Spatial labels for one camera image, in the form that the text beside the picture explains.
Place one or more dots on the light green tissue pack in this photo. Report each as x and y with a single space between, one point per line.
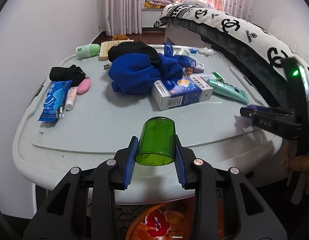
86 51

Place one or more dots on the white green toothpaste box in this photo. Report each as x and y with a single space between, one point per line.
208 76

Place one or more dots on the small blue toy block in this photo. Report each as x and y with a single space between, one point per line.
193 50

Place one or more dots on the pink white lip balm tube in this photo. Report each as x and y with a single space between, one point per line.
71 97

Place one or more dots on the beige paper box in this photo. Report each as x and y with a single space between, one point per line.
106 46

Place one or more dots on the black sock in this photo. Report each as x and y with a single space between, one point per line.
73 73

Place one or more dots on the blue white medicine box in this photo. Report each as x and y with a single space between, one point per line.
180 92

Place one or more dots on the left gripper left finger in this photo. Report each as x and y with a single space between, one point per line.
126 164

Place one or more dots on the white bed frame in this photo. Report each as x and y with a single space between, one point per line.
180 36

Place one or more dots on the right hand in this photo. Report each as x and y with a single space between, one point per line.
299 163

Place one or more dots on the blue cloth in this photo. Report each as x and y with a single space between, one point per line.
135 74

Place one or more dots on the teal cosmetic tube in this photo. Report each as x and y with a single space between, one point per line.
228 91

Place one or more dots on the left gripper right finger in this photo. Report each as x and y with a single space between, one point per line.
184 158

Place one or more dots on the pink curtain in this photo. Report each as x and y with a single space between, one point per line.
122 17

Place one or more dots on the blue wet wipes pack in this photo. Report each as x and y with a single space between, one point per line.
55 100

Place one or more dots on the pink oval device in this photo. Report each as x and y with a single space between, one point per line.
84 86

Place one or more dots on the orange trash bin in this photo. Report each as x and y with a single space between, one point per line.
170 220

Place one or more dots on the green transparent plastic cup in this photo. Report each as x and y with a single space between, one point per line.
157 145

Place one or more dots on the black cloth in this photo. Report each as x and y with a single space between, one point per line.
133 47

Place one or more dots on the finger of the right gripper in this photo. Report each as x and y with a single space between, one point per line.
267 116

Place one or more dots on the black white logo blanket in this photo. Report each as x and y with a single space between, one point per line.
254 51

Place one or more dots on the folded bedding on windowsill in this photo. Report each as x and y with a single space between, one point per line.
160 4

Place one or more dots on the crumpled white tissue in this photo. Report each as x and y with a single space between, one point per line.
206 51

